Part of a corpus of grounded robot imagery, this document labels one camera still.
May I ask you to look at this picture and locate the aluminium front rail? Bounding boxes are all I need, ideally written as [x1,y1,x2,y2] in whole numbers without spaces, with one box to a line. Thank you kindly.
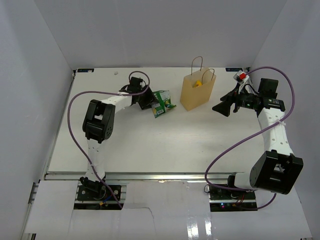
[44,172,284,182]

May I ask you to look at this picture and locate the blue label right corner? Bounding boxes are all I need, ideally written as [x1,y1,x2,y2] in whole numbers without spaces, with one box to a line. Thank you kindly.
[225,67,243,72]

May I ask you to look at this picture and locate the brown paper bag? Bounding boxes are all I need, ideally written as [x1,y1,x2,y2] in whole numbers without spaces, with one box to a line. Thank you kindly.
[180,56,217,111]

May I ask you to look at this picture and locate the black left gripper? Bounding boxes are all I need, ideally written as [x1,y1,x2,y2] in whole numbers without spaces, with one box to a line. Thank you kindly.
[137,85,159,111]

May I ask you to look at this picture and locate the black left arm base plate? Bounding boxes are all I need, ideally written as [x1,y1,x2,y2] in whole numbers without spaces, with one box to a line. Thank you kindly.
[76,185,122,202]

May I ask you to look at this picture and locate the yellow snack packet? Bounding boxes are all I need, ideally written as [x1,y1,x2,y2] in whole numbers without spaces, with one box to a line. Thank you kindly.
[193,80,202,88]

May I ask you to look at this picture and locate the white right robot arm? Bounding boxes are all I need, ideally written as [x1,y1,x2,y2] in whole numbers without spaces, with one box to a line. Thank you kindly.
[212,78,304,200]

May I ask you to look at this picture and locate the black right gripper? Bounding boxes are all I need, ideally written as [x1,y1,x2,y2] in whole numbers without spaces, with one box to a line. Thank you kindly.
[212,83,261,117]

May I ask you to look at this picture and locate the blue label left corner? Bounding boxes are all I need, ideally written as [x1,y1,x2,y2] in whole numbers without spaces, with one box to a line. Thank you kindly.
[77,68,95,73]

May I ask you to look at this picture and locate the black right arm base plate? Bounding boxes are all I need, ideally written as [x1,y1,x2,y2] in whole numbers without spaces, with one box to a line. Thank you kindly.
[203,184,256,201]

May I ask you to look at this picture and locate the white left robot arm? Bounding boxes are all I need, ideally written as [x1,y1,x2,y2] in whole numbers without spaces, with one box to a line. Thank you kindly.
[80,77,159,202]

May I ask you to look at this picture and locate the green snack packet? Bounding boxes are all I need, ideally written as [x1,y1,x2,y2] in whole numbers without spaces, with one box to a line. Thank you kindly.
[151,90,176,118]

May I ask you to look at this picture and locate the blue label corner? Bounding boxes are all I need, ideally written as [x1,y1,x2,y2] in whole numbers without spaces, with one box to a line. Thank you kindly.
[225,67,243,72]
[77,68,95,73]

